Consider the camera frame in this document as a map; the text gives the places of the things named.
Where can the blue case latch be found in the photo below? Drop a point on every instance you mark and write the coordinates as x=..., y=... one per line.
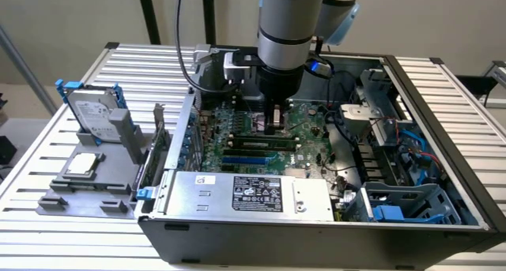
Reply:
x=144, y=194

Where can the green graphics card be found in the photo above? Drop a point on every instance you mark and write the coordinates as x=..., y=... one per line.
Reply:
x=156, y=152

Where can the grey parts rack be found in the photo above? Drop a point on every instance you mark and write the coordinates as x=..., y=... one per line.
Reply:
x=107, y=188

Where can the black expansion slot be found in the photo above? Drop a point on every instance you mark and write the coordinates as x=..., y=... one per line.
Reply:
x=246, y=152

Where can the black installed RAM stick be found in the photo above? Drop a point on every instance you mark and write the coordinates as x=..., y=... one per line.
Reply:
x=262, y=146

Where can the CPU socket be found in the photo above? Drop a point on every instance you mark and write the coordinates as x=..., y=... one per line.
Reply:
x=258, y=121

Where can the blue expansion slot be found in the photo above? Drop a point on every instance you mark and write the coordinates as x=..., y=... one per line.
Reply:
x=246, y=160

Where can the silver power supply unit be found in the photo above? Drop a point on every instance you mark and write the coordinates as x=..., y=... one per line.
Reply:
x=254, y=194

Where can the silver chipset heatsink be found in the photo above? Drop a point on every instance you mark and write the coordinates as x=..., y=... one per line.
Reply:
x=296, y=173

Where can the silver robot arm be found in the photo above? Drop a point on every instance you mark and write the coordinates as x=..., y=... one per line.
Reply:
x=288, y=22

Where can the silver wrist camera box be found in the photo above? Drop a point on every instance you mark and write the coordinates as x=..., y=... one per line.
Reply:
x=238, y=68

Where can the hard disk in blue carrier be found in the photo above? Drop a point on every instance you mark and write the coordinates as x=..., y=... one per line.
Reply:
x=93, y=111

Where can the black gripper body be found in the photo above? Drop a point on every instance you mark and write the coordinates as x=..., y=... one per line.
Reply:
x=282, y=82

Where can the grey metal pole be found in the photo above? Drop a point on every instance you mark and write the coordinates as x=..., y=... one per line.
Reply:
x=23, y=63

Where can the black open PC case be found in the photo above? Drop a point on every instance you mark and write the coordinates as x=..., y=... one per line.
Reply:
x=316, y=241

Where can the silver CPU chip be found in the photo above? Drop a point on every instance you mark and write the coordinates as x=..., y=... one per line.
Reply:
x=85, y=164

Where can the blue plastic disk bay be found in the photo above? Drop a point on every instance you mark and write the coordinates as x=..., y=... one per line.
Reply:
x=411, y=200

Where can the metal frame with black block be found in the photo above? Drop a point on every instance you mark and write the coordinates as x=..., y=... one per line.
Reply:
x=484, y=81

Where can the green motherboard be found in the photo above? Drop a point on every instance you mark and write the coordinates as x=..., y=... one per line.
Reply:
x=308, y=152

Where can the black stand pole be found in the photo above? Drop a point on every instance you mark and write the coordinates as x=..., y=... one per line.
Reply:
x=208, y=13
x=150, y=13

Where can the metal drive cage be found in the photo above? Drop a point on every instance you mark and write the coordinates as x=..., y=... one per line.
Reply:
x=376, y=116

